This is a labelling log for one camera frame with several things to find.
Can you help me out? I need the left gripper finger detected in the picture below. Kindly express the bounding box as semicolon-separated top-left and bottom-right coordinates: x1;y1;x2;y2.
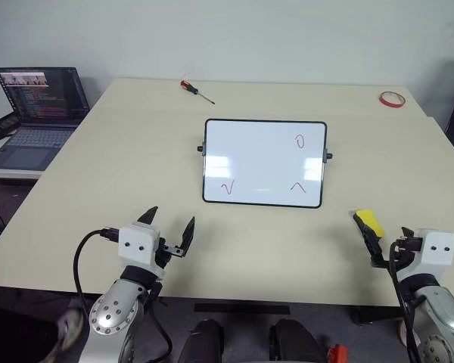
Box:
136;206;160;228
164;216;197;259

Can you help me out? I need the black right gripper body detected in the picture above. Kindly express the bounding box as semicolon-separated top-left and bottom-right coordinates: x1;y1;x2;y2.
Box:
378;236;421;271

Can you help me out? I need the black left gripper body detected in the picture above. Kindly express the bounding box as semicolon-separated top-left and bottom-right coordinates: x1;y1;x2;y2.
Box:
153;236;175;275

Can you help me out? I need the yellow eraser block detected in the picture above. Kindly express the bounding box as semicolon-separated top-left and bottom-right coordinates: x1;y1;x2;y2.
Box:
353;209;387;239

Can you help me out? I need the black table foot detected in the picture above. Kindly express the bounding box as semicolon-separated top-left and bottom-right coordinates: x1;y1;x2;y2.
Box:
356;305;403;325

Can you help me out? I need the black bar under table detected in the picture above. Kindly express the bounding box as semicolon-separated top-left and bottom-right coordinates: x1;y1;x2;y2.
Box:
193;302;292;315

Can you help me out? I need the dark rounded shape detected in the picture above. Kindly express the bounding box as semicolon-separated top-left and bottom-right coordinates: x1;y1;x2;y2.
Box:
179;318;226;363
269;318;323;363

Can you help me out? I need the black framed whiteboard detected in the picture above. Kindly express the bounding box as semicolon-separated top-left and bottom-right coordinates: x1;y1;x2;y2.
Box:
196;118;334;209

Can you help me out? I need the small red object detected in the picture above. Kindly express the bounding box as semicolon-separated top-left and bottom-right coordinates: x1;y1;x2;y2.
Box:
326;343;350;363

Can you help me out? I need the red tape roll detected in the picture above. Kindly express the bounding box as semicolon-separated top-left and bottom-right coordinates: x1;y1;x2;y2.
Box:
378;90;406;110

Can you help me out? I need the open grey laptop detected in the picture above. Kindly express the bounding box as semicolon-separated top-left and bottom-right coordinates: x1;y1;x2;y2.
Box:
0;67;92;172

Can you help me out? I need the black flat device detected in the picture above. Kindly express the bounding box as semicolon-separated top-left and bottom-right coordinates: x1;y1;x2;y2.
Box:
0;112;22;138

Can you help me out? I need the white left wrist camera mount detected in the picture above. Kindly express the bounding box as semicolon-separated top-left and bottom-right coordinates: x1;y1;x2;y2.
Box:
118;222;163;271

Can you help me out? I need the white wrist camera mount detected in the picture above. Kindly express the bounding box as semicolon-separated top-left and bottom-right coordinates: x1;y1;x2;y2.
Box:
118;222;163;271
415;228;454;283

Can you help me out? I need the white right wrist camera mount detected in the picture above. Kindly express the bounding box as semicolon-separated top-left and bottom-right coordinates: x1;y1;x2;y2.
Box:
415;228;454;283

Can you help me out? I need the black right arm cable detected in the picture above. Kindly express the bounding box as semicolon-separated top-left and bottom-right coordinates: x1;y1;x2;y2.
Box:
388;240;421;363

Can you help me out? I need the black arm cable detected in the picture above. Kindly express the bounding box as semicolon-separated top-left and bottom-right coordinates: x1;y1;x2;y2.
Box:
388;240;421;363
73;227;174;358

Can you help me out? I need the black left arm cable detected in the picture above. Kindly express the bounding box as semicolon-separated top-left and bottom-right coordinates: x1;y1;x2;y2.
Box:
73;227;174;358

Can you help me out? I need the orange black handled screwdriver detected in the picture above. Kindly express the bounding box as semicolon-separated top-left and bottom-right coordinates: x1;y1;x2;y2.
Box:
179;79;216;104

